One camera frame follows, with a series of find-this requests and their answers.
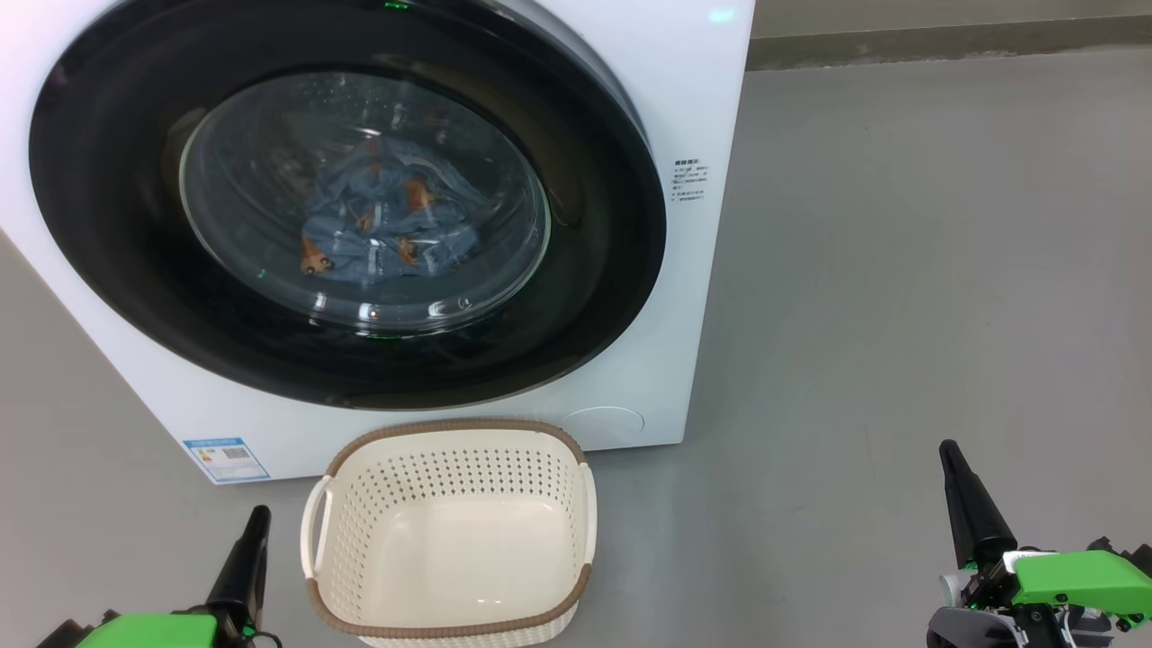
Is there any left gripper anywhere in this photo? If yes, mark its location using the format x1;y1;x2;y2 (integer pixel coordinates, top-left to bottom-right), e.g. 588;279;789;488
206;505;282;648

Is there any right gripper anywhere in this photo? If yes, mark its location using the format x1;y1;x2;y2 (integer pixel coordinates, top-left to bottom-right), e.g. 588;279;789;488
927;438;1117;648

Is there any black round glass washer door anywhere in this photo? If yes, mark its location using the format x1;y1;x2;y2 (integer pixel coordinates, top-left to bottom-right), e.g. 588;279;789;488
28;0;669;413

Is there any blue garment with orange print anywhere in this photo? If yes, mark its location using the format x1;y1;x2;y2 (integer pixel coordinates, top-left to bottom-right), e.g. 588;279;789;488
299;133;482;288

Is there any cream perforated laundry basket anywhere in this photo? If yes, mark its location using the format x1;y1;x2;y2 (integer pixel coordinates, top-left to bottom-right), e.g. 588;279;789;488
300;418;599;648

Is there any white front-load washing machine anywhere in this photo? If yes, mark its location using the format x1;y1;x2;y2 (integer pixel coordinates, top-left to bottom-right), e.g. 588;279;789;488
0;0;757;486

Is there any blue white energy label sticker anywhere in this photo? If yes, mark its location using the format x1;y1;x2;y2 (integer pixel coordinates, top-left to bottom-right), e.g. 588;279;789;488
182;436;272;485

